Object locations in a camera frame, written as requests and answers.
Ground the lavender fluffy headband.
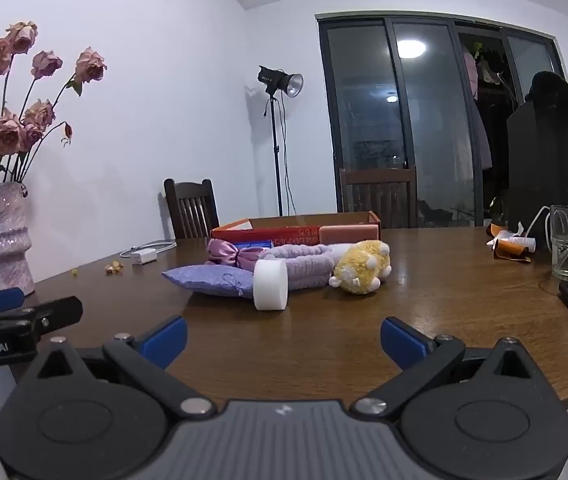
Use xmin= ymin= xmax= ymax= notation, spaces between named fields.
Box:
xmin=259 ymin=242 xmax=339 ymax=292

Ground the white cable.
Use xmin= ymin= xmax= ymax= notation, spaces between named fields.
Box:
xmin=523 ymin=205 xmax=553 ymax=241

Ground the pink white ceramic vase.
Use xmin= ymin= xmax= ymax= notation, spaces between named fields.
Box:
xmin=0 ymin=182 xmax=36 ymax=297

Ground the lavender knit towel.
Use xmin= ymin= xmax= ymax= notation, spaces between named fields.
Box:
xmin=162 ymin=264 xmax=257 ymax=300

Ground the purple satin scrunchie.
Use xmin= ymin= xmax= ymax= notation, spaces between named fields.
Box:
xmin=206 ymin=239 xmax=266 ymax=273

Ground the red orange cardboard box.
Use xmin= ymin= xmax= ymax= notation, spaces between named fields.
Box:
xmin=210 ymin=211 xmax=382 ymax=248

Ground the white tape roll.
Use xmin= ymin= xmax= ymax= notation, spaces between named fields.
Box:
xmin=253 ymin=258 xmax=290 ymax=311

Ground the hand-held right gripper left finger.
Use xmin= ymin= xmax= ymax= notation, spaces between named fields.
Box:
xmin=16 ymin=316 xmax=217 ymax=421

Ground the bunch of dried pink roses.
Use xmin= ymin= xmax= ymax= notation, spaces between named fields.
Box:
xmin=0 ymin=21 xmax=108 ymax=192

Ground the sliding glass door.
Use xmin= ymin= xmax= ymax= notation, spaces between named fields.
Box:
xmin=316 ymin=11 xmax=568 ymax=229

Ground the dark wooden chair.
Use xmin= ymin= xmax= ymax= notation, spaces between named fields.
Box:
xmin=339 ymin=165 xmax=419 ymax=230
xmin=164 ymin=178 xmax=221 ymax=240

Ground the yellow plush toy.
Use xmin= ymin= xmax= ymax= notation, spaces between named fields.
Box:
xmin=328 ymin=240 xmax=393 ymax=295

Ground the white charger with cable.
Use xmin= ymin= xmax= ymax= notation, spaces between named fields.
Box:
xmin=120 ymin=241 xmax=178 ymax=260

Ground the black monitor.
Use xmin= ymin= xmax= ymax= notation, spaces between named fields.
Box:
xmin=506 ymin=102 xmax=568 ymax=251

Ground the pink hanging garment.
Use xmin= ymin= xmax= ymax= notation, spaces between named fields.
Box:
xmin=463 ymin=47 xmax=494 ymax=172

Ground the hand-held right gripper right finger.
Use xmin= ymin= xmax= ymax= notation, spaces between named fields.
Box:
xmin=351 ymin=316 xmax=547 ymax=421

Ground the black garment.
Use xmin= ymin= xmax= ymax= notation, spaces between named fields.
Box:
xmin=524 ymin=71 xmax=568 ymax=129

